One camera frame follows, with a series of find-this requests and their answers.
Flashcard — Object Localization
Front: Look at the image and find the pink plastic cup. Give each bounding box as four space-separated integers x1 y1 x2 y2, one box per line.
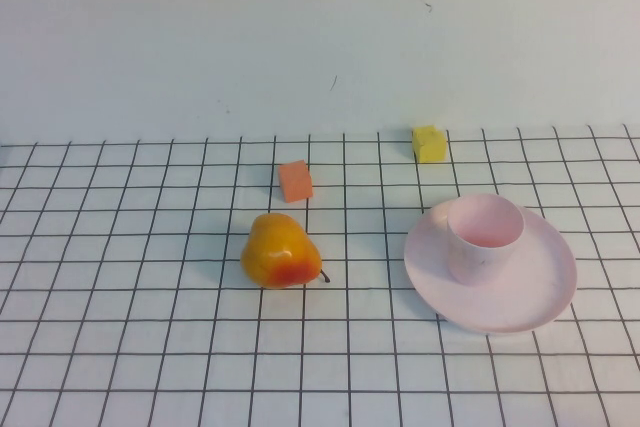
446 193 526 286

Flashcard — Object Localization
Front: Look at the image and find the orange foam cube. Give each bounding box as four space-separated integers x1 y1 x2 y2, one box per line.
277 159 315 205

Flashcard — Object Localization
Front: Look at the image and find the white black-grid table mat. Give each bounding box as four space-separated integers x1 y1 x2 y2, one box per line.
0 124 640 427

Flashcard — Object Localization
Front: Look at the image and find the yellow orange toy pear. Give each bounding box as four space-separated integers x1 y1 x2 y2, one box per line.
240 212 332 290

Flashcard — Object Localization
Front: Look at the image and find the yellow foam cube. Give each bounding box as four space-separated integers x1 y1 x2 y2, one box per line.
412 125 448 165

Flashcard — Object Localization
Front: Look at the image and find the pink round plate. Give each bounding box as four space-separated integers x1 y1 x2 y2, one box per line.
403 204 579 337

